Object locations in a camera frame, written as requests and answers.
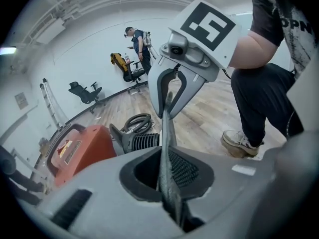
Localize yellow jacket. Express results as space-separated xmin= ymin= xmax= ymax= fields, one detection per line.
xmin=110 ymin=52 xmax=129 ymax=72

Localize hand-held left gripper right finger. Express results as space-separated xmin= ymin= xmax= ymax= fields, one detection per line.
xmin=169 ymin=145 xmax=265 ymax=234

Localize person's black trousers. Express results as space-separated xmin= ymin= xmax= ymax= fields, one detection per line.
xmin=230 ymin=62 xmax=305 ymax=148

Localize brown cardboard pile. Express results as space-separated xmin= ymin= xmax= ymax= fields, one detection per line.
xmin=38 ymin=136 xmax=51 ymax=157

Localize person's black white printed shirt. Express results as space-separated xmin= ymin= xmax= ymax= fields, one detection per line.
xmin=250 ymin=0 xmax=318 ymax=80

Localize ceiling air conditioner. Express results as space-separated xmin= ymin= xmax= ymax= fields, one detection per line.
xmin=37 ymin=17 xmax=66 ymax=45

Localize grey shell backpack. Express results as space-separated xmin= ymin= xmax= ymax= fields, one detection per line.
xmin=0 ymin=145 xmax=17 ymax=177

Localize person's right forearm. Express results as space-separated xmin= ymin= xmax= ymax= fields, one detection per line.
xmin=228 ymin=29 xmax=279 ymax=70

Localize wall panel box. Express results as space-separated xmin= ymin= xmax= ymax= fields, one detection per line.
xmin=14 ymin=92 xmax=28 ymax=110

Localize black vacuum hose with wand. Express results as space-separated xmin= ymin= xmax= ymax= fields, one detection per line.
xmin=121 ymin=113 xmax=153 ymax=134

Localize person's beige shoe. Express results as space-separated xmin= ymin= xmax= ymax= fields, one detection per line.
xmin=221 ymin=129 xmax=265 ymax=158

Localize metal ladder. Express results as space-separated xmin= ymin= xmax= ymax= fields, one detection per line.
xmin=39 ymin=78 xmax=69 ymax=130

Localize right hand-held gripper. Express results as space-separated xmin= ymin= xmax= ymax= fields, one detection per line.
xmin=148 ymin=0 xmax=242 ymax=120

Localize grey white backpack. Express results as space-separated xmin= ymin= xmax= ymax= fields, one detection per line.
xmin=142 ymin=29 xmax=160 ymax=60

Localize orange vacuum cleaner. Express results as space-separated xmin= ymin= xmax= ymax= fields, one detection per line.
xmin=45 ymin=122 xmax=161 ymax=188

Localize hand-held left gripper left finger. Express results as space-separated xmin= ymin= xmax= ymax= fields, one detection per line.
xmin=37 ymin=145 xmax=185 ymax=239

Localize black office chair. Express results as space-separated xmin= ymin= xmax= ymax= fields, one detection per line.
xmin=113 ymin=53 xmax=148 ymax=95
xmin=68 ymin=81 xmax=103 ymax=115

